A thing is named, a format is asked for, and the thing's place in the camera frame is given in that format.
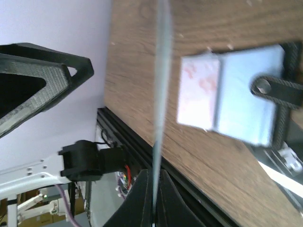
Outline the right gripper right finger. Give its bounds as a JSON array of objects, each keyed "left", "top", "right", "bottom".
[{"left": 156, "top": 170, "right": 204, "bottom": 227}]

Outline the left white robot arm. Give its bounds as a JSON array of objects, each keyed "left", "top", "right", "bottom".
[{"left": 0, "top": 43, "right": 101, "bottom": 227}]

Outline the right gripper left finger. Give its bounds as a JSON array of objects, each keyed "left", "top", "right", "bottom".
[{"left": 103, "top": 169, "right": 154, "bottom": 227}]

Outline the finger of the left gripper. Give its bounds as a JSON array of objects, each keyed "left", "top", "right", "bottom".
[{"left": 0, "top": 43, "right": 94, "bottom": 137}]

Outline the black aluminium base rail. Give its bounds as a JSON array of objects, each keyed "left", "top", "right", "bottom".
[{"left": 97, "top": 107, "right": 239, "bottom": 227}]

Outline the black leather card holder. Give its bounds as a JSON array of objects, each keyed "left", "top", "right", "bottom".
[{"left": 177, "top": 41, "right": 303, "bottom": 149}]

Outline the black VIP card centre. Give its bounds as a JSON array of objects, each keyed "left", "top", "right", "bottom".
[{"left": 251, "top": 141, "right": 303, "bottom": 184}]

